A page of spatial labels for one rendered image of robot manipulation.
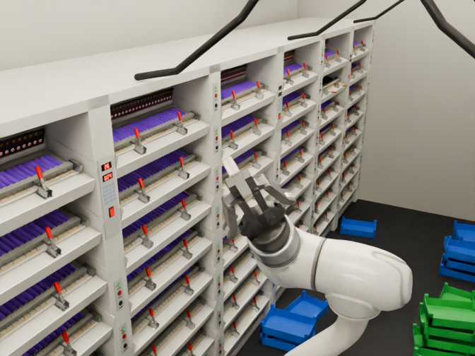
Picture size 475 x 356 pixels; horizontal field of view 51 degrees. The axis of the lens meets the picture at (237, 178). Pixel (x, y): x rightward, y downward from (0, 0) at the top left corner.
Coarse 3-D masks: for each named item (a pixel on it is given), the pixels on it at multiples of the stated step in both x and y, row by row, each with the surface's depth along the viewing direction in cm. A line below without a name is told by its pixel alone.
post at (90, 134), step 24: (72, 96) 149; (96, 96) 149; (72, 120) 151; (96, 120) 150; (48, 144) 160; (72, 144) 154; (96, 144) 152; (96, 192) 157; (120, 216) 169; (120, 240) 171; (120, 264) 173; (120, 312) 178
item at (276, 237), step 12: (276, 204) 81; (264, 216) 79; (276, 216) 81; (252, 228) 81; (264, 228) 82; (276, 228) 82; (288, 228) 84; (252, 240) 83; (264, 240) 82; (276, 240) 82
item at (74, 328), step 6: (84, 318) 173; (90, 318) 174; (78, 324) 170; (84, 324) 172; (90, 324) 173; (66, 330) 167; (72, 330) 167; (84, 330) 170; (60, 336) 164; (72, 336) 167; (54, 342) 162; (48, 348) 159; (54, 348) 161; (36, 354) 156; (42, 354) 157; (48, 354) 159; (54, 354) 159
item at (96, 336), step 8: (88, 304) 178; (96, 304) 176; (88, 312) 176; (96, 312) 176; (104, 312) 175; (96, 320) 176; (104, 320) 176; (112, 320) 174; (96, 328) 173; (104, 328) 174; (112, 328) 176; (88, 336) 170; (96, 336) 171; (104, 336) 173; (64, 344) 165; (80, 344) 166; (88, 344) 167; (96, 344) 170; (80, 352) 164; (88, 352) 168
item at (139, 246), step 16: (192, 192) 229; (160, 208) 210; (176, 208) 212; (192, 208) 220; (208, 208) 224; (144, 224) 198; (160, 224) 202; (176, 224) 207; (192, 224) 215; (128, 240) 186; (144, 240) 189; (160, 240) 195; (128, 256) 182; (144, 256) 186; (128, 272) 180
